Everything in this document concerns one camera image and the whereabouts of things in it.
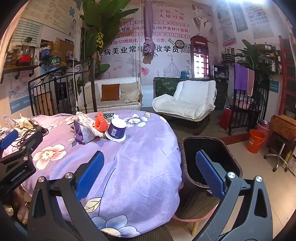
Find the pink portrait poster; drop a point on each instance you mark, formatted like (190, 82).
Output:
(226, 27)

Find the blue wall sign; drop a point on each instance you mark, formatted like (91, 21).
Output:
(274, 86)

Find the wooden board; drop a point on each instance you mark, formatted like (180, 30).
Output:
(45, 104)

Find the potted green plant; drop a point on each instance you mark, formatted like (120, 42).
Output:
(256, 58)

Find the large wall poster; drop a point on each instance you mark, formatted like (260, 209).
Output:
(166, 23)

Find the cardboard box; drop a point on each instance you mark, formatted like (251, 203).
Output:
(64, 48)

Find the purple towel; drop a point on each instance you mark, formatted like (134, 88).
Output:
(240, 77)

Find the blue notice board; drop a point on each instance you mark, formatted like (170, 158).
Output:
(26, 32)

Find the small dark green box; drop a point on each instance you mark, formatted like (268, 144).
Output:
(108, 115)

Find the black trash bin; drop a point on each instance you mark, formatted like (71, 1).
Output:
(192, 148)

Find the pile of plastic wrappers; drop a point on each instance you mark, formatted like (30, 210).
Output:
(24, 122)

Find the metal basin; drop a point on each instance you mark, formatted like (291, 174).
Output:
(263, 122)

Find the white grid poster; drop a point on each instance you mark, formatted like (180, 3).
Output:
(259, 20)

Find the purple hanging cloth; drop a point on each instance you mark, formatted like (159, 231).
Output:
(148, 27)

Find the white list poster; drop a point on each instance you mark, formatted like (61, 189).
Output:
(50, 14)

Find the chrome swivel stool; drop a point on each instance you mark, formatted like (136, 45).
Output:
(278, 150)

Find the dark narrow poster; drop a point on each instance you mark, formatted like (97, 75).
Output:
(238, 16)

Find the face poster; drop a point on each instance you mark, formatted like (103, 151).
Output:
(19, 92)

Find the white lounge chair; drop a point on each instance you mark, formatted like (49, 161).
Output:
(185, 102)

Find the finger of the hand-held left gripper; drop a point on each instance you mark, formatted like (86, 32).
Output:
(9, 140)

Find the orange cushion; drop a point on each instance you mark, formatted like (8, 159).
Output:
(110, 92)

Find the red phone booth cabinet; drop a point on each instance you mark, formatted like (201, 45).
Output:
(199, 58)

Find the pink stool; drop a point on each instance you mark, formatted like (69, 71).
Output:
(182, 219)

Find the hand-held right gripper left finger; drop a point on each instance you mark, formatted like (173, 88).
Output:
(90, 171)

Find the beige cushion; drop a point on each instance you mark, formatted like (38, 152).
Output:
(130, 92)
(91, 92)

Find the clear plastic bottle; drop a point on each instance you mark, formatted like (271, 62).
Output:
(7, 121)

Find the white wicker swing sofa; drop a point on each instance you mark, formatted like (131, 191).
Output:
(115, 106)

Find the teal tin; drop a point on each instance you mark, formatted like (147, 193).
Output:
(54, 63)

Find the banana plant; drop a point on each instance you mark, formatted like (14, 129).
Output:
(101, 23)

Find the orange foam fruit net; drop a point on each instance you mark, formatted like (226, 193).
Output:
(101, 122)

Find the red appliance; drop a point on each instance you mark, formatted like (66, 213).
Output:
(24, 59)

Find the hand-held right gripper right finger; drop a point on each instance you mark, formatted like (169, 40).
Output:
(209, 176)

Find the black iron bed frame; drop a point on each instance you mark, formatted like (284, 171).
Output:
(44, 81)

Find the blue basket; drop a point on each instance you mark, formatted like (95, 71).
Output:
(44, 53)

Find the pink towel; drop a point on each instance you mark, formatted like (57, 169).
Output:
(250, 82)

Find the black iron railing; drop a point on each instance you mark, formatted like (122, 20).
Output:
(261, 104)

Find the purple packet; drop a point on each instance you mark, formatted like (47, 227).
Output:
(81, 134)

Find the purple floral bedsheet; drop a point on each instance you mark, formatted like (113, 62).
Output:
(138, 162)

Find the wooden wall shelf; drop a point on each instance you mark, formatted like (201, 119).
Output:
(18, 68)

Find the white tissue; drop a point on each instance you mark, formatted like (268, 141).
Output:
(86, 120)

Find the white bottle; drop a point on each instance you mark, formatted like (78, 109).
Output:
(35, 60)

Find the orange bucket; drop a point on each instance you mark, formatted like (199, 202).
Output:
(255, 142)

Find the orange patterned suitcase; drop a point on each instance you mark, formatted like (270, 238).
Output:
(283, 126)

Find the grey water dispenser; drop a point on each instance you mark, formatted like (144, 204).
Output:
(62, 97)

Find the person's left hand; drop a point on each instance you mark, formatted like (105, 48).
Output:
(22, 208)

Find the red ladder shelf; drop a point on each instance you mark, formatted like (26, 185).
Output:
(289, 76)

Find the bottle wall rack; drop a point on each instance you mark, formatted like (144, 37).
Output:
(230, 56)

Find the yellow bottle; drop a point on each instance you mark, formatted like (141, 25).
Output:
(288, 157)

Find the black framed picture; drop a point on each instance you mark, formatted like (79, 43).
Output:
(220, 72)

